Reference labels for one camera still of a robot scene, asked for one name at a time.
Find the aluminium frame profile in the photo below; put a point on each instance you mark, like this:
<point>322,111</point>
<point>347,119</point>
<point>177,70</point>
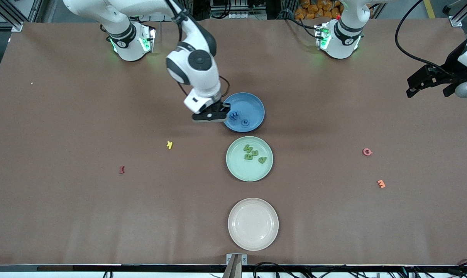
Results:
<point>455,21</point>
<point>17,26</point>

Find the grey metal post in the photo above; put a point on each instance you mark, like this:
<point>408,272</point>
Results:
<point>229,270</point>

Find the silver metal bracket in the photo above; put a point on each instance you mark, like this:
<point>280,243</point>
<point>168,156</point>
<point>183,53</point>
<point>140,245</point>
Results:
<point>243,259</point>

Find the green foam letter p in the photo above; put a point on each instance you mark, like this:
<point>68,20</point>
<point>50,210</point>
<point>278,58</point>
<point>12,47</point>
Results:
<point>261,161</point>

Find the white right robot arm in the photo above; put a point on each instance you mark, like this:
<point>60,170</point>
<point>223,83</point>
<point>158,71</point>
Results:
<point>195,73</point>

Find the yellow foam letter k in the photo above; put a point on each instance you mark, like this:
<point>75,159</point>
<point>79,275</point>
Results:
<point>169,145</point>

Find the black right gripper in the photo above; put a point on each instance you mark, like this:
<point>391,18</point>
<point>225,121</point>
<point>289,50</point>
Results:
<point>222,108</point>

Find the blue foam capital letter G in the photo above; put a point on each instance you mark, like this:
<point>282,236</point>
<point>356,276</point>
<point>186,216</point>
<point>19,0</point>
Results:
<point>243,122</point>

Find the orange foam letter E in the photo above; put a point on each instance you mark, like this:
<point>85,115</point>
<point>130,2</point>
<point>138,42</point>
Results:
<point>381,183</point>

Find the green foam letter N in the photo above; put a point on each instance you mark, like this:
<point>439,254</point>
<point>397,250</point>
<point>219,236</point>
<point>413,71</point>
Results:
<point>248,147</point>

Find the light green plate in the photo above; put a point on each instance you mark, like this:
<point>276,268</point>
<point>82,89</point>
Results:
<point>241,170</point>

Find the pink foam letter G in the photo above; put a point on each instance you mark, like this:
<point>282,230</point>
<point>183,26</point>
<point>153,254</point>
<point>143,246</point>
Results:
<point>364,151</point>

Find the blue plate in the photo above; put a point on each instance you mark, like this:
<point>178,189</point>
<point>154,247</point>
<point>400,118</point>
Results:
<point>252,108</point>

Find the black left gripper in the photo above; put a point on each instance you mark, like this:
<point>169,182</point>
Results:
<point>452,63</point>

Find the long white socket strip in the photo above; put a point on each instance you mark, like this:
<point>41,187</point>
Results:
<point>249,14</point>

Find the pile of orange fruit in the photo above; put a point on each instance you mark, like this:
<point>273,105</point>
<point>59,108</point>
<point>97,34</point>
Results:
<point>314,9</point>

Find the brown table cover sheet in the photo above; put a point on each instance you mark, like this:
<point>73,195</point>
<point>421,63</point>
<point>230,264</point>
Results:
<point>179,216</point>

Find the beige plate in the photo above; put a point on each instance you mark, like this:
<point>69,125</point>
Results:
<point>252,224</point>

